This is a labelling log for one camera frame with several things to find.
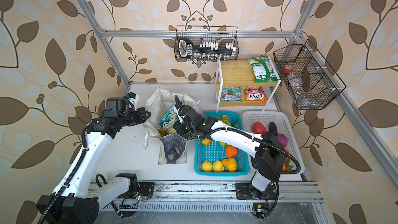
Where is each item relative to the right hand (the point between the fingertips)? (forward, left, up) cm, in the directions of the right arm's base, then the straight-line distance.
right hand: (176, 126), depth 78 cm
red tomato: (+4, -46, -11) cm, 48 cm away
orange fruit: (-9, -28, -12) cm, 32 cm away
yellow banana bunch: (+2, +8, -9) cm, 12 cm away
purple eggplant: (+5, -56, -15) cm, 58 cm away
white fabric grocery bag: (-9, +2, -7) cm, 11 cm away
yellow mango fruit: (-3, -15, -14) cm, 21 cm away
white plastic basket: (+9, -59, -9) cm, 61 cm away
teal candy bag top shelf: (+6, +7, -7) cm, 11 cm away
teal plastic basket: (-11, -21, -18) cm, 30 cm away
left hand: (+4, +12, +7) cm, 14 cm away
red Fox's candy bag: (+19, -45, +1) cm, 49 cm away
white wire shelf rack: (+13, -30, +15) cm, 36 cm away
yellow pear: (-16, -27, -12) cm, 34 cm away
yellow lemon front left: (-16, -15, -13) cm, 26 cm away
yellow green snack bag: (+12, +4, -7) cm, 14 cm away
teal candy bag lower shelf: (+19, -31, +2) cm, 36 cm away
